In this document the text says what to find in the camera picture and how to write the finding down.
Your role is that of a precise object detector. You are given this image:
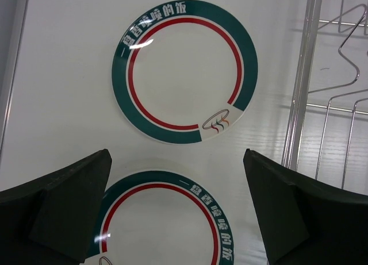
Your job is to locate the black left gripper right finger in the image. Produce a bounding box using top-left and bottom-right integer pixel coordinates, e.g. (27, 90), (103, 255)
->
(243, 149), (367, 264)

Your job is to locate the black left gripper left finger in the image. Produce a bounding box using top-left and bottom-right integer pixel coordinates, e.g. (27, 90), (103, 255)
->
(1, 149), (112, 264)

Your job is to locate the green red rimmed plate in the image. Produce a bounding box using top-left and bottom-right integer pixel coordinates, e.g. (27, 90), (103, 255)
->
(85, 170), (235, 264)
(112, 0), (258, 144)

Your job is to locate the chrome wire dish rack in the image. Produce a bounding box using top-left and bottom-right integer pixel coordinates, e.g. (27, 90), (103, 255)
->
(281, 0), (367, 194)

